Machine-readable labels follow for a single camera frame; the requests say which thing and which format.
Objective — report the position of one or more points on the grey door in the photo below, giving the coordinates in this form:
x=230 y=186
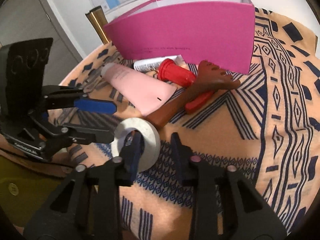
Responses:
x=30 y=17

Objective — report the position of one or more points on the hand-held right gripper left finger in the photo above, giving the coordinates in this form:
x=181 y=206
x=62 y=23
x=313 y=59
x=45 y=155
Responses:
x=132 y=155

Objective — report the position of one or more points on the pink cardboard box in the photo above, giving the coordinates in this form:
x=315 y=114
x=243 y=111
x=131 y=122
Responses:
x=187 y=30

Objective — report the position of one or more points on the white tape roll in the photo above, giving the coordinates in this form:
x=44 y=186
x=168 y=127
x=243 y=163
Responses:
x=150 y=140

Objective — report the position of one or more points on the pink lotion tube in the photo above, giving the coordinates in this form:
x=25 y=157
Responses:
x=135 y=85

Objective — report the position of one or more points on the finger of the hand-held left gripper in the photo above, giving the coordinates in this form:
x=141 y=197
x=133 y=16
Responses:
x=95 y=106
x=87 y=135

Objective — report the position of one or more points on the brown wooden massager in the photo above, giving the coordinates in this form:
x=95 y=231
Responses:
x=200 y=85

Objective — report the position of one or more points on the gold thermos bottle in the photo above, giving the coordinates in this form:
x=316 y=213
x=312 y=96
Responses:
x=98 y=22

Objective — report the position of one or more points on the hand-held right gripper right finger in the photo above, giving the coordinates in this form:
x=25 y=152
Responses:
x=176 y=150

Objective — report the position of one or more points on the orange patterned blanket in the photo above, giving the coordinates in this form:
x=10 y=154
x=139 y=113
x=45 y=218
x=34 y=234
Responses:
x=250 y=130

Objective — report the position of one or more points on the white lotion tube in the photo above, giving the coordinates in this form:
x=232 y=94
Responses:
x=147 y=64

